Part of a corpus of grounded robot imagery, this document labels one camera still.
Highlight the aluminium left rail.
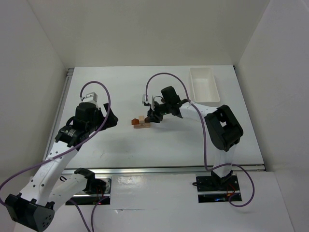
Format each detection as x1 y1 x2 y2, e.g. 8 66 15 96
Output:
44 68 74 158

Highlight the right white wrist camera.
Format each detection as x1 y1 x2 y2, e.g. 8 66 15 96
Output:
142 94 155 111

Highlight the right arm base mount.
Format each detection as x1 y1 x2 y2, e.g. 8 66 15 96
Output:
192 175 242 203

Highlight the white plastic bin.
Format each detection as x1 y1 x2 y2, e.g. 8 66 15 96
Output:
189 67 220 104

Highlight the reddish brown wood prism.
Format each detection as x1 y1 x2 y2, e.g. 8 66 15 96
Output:
131 118 140 126

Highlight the long light wood block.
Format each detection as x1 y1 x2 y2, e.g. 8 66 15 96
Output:
133 123 151 129

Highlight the aluminium rail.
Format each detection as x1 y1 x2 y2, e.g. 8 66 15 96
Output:
62 165 266 175
44 68 74 158

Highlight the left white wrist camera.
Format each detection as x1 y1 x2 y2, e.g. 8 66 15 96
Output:
81 92 98 104

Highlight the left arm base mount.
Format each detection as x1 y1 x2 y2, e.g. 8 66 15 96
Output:
71 177 112 205

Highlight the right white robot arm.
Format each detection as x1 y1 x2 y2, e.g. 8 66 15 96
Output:
142 86 243 188

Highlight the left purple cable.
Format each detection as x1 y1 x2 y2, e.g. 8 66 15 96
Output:
0 81 112 232

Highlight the aluminium front rail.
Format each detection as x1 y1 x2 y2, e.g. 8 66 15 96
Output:
62 165 266 175

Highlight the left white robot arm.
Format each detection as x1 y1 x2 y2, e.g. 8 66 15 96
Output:
4 101 118 232

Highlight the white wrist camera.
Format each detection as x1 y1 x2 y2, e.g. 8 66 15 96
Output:
81 92 98 104
142 94 155 111

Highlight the dark brown house block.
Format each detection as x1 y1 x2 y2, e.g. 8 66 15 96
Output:
145 117 151 123

